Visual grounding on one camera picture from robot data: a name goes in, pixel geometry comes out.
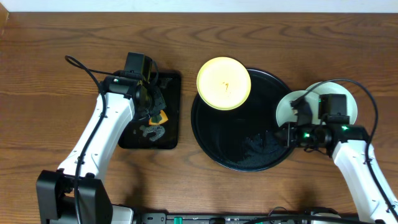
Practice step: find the black equipment bar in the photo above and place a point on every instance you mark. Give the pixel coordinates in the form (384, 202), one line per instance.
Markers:
(199, 219)

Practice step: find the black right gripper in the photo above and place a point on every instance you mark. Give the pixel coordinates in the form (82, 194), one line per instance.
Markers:
(290, 140)

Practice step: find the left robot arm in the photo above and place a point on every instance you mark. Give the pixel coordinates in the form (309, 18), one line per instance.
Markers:
(75, 192)

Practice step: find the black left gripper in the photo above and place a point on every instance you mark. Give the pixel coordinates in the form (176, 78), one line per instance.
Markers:
(155, 94)

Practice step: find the rectangular black tray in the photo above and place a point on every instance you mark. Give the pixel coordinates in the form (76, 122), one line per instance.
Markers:
(142, 135)

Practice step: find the round black tray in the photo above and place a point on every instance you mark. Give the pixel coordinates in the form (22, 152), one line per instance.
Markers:
(243, 138)

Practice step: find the pale blue plate front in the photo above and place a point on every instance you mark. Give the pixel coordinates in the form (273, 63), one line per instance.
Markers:
(284, 112)

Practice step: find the yellow plate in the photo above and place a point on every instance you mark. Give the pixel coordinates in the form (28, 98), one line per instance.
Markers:
(223, 83)

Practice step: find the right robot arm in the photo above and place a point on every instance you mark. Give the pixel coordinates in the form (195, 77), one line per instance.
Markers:
(351, 152)

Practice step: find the pale green plate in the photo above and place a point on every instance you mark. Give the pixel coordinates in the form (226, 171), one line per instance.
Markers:
(331, 88)

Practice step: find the orange green sponge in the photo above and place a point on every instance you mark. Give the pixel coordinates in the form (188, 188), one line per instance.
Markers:
(158, 119)

